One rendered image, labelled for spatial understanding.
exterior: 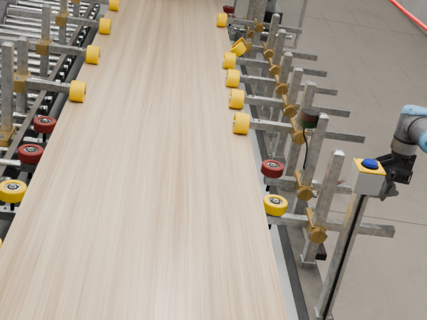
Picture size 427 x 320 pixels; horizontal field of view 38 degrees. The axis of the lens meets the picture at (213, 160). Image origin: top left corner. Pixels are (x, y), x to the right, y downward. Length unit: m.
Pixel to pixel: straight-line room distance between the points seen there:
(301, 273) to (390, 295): 1.33
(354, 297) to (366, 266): 0.30
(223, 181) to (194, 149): 0.23
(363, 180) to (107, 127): 1.05
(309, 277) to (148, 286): 0.67
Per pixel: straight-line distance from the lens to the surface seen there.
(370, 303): 3.25
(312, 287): 2.03
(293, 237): 2.23
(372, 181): 1.63
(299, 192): 2.20
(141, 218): 1.81
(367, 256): 3.58
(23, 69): 2.54
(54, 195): 1.88
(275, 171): 2.20
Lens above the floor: 1.90
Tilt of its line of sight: 27 degrees down
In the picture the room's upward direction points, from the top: 10 degrees clockwise
